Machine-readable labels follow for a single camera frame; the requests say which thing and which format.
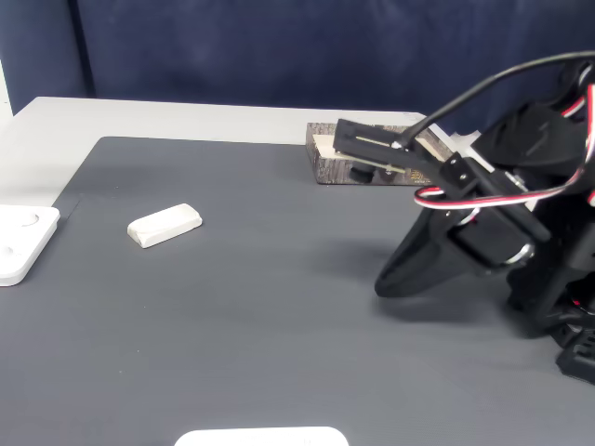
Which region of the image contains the dark grey table mat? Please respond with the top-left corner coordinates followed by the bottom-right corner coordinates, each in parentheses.
top-left (0, 136), bottom-right (595, 446)

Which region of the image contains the white rounded flat device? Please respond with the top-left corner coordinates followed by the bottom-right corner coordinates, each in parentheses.
top-left (174, 426), bottom-right (350, 446)

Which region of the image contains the white plate with round dimples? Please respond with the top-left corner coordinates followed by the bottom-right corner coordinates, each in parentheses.
top-left (0, 203), bottom-right (61, 287)

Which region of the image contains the red white black servo cable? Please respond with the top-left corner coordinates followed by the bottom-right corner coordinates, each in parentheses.
top-left (413, 83), bottom-right (595, 219)

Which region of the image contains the white block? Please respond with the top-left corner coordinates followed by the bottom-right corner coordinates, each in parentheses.
top-left (126, 203), bottom-right (205, 251)

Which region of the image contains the black gripper camera with mount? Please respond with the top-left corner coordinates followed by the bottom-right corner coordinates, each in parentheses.
top-left (333, 118), bottom-right (480, 199)

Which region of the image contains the dark blue curtain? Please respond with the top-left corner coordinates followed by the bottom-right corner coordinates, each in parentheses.
top-left (0, 0), bottom-right (595, 137)

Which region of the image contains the bark print cardboard box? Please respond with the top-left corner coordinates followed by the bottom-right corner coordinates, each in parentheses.
top-left (305, 122), bottom-right (461, 187)

